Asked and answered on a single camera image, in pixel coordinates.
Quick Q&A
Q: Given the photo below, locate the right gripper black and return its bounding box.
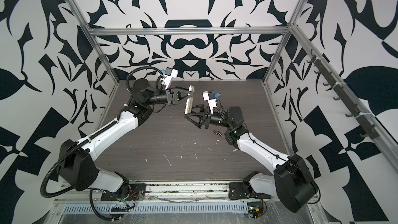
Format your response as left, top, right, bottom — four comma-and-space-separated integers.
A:
189, 105, 235, 133

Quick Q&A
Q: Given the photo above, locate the white remote control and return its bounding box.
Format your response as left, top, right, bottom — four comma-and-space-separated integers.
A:
184, 93, 193, 115

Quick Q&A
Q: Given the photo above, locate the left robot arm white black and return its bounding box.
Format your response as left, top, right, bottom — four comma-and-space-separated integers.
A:
56, 79, 194, 197

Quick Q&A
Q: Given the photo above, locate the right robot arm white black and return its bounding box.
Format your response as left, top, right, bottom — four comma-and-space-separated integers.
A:
184, 104, 321, 213

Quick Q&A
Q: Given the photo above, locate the small circuit board right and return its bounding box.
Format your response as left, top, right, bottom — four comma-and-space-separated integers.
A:
248, 205, 264, 219

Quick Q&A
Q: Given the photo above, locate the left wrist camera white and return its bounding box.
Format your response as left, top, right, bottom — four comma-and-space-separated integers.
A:
161, 67, 178, 89

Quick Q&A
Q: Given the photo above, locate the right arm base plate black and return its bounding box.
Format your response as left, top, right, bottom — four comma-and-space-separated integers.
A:
228, 182, 271, 201

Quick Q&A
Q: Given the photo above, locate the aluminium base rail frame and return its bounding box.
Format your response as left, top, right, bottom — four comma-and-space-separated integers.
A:
52, 179, 321, 206

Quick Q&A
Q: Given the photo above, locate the white slotted cable duct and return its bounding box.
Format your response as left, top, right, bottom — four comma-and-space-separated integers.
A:
62, 202, 249, 215

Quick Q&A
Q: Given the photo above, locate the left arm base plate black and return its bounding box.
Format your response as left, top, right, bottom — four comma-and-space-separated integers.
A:
101, 183, 147, 201

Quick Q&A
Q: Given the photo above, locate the horizontal aluminium frame bar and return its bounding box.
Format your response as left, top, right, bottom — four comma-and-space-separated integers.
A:
88, 27, 288, 36

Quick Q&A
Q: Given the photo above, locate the black corrugated left cable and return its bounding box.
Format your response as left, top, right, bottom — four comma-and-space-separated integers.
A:
39, 139, 94, 199

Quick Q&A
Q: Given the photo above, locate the grey wall hook rack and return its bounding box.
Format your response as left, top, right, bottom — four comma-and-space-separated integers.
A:
307, 50, 380, 140

